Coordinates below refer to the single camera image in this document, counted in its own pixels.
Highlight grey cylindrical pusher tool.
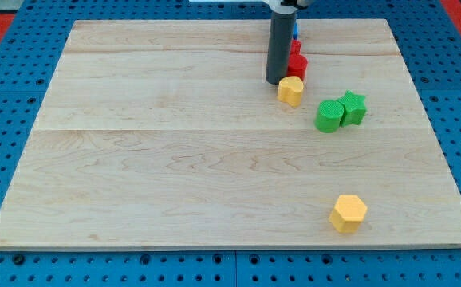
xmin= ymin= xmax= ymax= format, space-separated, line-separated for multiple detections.
xmin=266 ymin=12 xmax=296 ymax=85

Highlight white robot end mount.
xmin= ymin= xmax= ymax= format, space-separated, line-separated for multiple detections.
xmin=263 ymin=0 xmax=309 ymax=13

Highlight yellow heart block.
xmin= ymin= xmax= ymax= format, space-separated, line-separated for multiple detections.
xmin=277 ymin=76 xmax=304 ymax=107

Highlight yellow hexagon block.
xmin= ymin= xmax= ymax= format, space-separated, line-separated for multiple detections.
xmin=329 ymin=195 xmax=368 ymax=233

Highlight blue block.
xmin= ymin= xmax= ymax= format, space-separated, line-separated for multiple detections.
xmin=292 ymin=22 xmax=298 ymax=40

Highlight red block behind cylinder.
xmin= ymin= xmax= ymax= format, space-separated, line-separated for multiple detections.
xmin=290 ymin=39 xmax=301 ymax=55

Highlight green cylinder block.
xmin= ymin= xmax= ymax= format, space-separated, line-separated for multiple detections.
xmin=314 ymin=100 xmax=344 ymax=133

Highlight green star block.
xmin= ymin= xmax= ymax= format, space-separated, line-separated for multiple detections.
xmin=337 ymin=90 xmax=367 ymax=127

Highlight wooden board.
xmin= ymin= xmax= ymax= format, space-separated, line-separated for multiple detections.
xmin=0 ymin=19 xmax=461 ymax=251

